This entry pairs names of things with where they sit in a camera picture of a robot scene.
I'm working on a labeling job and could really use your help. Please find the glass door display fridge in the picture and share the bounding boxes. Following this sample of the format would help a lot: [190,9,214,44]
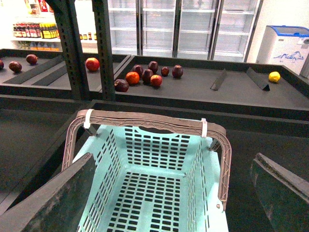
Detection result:
[108,0,262,62]

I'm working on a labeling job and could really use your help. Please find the dark apple far left shelf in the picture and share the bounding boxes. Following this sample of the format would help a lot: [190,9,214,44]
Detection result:
[9,61,22,73]

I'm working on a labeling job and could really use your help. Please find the yellow lemon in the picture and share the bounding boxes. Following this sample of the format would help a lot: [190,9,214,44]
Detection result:
[268,72,281,83]

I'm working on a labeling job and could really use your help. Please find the dark metal perforated post left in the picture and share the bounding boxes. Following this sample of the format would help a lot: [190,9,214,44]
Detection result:
[46,0,90,100]

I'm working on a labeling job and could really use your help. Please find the dark red apple front left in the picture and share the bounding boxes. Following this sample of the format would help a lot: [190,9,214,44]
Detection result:
[114,79,129,92]

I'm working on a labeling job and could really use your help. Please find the dark red apple back centre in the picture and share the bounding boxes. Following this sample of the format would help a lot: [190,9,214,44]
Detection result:
[148,61,159,74]

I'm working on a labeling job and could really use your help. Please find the dark red apple back left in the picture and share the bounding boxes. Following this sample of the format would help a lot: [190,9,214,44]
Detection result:
[132,65,144,78]

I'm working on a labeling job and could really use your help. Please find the orange red apple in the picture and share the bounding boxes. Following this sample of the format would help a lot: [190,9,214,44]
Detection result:
[125,72,140,85]

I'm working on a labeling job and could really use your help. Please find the white zip tie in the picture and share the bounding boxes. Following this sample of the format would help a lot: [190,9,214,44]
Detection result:
[84,109,94,129]
[201,118,208,138]

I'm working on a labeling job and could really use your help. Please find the dark red apple right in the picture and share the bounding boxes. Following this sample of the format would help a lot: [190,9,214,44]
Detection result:
[172,65,183,78]

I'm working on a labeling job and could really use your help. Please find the white zip tie left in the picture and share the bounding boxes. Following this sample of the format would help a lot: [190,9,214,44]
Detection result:
[84,109,94,129]

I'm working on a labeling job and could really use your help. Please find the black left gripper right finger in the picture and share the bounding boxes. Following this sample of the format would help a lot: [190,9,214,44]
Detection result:
[250,153,309,232]

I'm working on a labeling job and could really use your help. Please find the small jars on shelf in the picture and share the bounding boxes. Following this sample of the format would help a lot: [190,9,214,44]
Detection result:
[79,32,97,41]

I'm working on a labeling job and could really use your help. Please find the row of sauce bottles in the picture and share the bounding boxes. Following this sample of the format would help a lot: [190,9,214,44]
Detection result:
[13,22,60,39]

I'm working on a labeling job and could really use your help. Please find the black shelf divider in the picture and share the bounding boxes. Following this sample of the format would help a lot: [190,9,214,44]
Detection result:
[246,67,270,91]
[210,69,227,91]

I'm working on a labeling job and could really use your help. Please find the black long divider strip left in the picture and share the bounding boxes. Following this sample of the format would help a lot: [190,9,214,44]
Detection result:
[0,56,64,84]

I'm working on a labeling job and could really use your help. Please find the black long divider strip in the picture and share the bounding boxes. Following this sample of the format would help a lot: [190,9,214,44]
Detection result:
[33,66,67,87]
[0,56,64,84]

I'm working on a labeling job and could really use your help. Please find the light blue plastic shopping basket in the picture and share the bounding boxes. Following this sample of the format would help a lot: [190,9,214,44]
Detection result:
[76,125,228,232]

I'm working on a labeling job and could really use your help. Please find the red apple by post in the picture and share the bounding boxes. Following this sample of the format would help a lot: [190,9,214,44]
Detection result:
[85,58,100,72]

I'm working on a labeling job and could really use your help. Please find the red apple front of pile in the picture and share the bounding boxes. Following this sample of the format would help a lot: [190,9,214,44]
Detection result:
[150,75,163,87]

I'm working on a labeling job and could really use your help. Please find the dark apple left shelf back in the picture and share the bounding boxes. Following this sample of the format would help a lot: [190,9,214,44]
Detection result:
[26,54,38,65]

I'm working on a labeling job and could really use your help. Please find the black shelf divider right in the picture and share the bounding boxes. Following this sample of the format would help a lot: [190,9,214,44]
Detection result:
[246,67,270,91]

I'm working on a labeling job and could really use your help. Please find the dark apple at left edge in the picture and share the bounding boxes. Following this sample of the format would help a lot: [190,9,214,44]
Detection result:
[0,60,4,70]

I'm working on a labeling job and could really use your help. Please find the dark apple shelf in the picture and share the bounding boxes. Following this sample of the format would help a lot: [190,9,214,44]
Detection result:
[26,54,38,65]
[9,61,22,73]

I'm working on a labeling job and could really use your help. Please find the black long divider strip right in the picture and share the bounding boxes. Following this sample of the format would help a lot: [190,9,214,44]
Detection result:
[33,66,67,87]

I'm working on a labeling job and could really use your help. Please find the white zip tie right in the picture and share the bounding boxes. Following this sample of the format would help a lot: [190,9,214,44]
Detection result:
[201,118,208,138]

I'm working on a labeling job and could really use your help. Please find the dark metal perforated post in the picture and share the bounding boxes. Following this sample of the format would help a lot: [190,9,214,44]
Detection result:
[92,0,115,101]
[46,0,90,100]

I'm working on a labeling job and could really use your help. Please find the small dark red apple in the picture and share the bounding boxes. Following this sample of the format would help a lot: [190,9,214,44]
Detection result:
[161,66,169,77]

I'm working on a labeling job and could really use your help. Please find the white blue chest freezer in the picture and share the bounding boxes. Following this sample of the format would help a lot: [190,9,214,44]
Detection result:
[256,25,309,74]

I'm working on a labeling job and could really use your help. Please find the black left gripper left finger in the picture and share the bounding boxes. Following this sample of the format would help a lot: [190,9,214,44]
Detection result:
[0,153,96,232]

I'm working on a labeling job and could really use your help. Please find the black shelf divider left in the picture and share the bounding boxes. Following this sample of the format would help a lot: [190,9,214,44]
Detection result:
[210,69,227,91]

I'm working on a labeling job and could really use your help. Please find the dark metal perforated post right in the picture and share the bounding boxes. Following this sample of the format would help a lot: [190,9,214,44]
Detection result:
[92,0,115,101]

